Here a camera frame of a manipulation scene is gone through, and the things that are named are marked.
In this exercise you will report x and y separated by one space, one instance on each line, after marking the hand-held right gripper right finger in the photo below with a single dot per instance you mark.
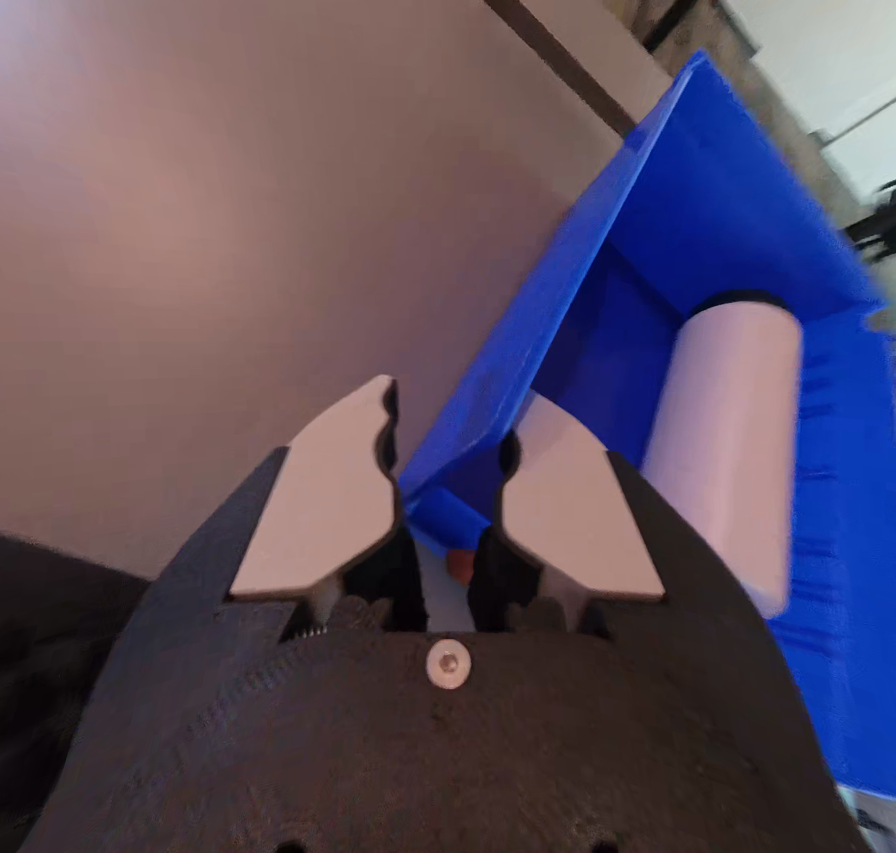
581 517

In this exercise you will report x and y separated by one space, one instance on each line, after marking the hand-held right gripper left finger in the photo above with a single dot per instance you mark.
315 517

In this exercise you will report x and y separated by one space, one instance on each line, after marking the white plastic bottle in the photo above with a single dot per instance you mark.
721 447

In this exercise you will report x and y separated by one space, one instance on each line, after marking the black bottle lid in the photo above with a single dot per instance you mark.
742 296

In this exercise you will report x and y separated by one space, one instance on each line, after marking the blue plastic bin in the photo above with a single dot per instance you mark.
700 202

